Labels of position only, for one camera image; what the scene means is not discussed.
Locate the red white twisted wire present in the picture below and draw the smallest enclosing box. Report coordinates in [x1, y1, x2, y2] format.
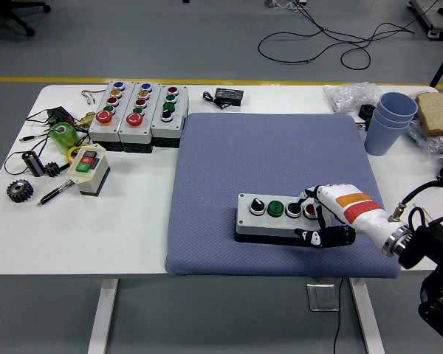
[80, 88, 109, 106]

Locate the black cylinder capacitor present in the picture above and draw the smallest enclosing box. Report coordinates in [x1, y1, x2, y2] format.
[21, 150, 46, 178]

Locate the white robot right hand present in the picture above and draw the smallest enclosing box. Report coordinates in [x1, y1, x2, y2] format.
[294, 183, 402, 249]

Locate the black digital meter module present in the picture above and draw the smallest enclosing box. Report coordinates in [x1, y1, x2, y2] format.
[202, 87, 245, 111]

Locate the black floor cable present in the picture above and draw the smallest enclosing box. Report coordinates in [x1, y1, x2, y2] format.
[258, 0, 442, 71]

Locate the grey four-button control box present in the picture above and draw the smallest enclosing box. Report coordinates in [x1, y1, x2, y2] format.
[235, 192, 330, 245]
[151, 84, 190, 149]

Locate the translucent green roll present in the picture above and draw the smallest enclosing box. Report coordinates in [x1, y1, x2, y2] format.
[48, 122, 80, 154]

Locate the aluminium frame stand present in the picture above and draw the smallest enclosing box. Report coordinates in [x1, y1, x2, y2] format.
[405, 0, 443, 40]

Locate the cream red-green switch box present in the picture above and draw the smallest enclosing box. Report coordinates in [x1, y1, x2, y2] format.
[66, 144, 111, 197]

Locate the black round part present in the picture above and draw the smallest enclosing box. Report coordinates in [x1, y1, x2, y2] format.
[357, 104, 378, 121]

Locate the bread slice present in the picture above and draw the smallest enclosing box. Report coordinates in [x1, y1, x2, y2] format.
[415, 91, 443, 137]

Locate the blue-grey quilted mat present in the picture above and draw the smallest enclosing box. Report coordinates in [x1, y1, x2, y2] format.
[165, 112, 402, 278]

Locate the blue plastic cup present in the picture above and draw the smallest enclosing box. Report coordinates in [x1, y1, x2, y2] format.
[377, 91, 419, 120]
[372, 105, 416, 129]
[364, 112, 413, 157]

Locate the yellow tape ring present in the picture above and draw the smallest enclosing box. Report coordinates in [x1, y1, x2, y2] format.
[66, 145, 83, 164]

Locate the black pen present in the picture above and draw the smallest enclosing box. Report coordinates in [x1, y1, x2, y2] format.
[35, 179, 77, 207]

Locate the white table leg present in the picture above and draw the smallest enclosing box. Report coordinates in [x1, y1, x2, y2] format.
[86, 278, 120, 354]
[348, 277, 387, 354]

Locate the black barrel plug cable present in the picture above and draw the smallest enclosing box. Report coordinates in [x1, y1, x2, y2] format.
[19, 125, 57, 145]

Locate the clear bubble wrap bag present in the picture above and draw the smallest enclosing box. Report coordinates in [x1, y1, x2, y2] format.
[323, 81, 383, 114]

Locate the large steel gear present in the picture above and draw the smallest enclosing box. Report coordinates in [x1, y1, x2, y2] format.
[6, 178, 35, 203]

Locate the black office chair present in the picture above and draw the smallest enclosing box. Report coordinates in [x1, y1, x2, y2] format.
[0, 0, 52, 38]

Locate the metal floor socket plate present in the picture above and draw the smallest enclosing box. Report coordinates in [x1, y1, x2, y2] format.
[306, 282, 341, 313]

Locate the black cable under table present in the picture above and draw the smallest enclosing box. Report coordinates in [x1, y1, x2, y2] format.
[332, 277, 345, 354]

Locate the grey emergency-stop button box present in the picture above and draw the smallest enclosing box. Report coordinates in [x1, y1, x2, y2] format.
[118, 81, 162, 153]
[87, 80, 136, 151]

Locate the brass fitting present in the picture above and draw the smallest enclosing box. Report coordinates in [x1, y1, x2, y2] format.
[75, 111, 97, 130]

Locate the black power adapter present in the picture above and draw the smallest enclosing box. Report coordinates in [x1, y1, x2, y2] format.
[46, 105, 75, 127]

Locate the clear plastic bag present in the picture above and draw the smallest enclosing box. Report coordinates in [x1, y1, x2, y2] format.
[405, 117, 443, 158]

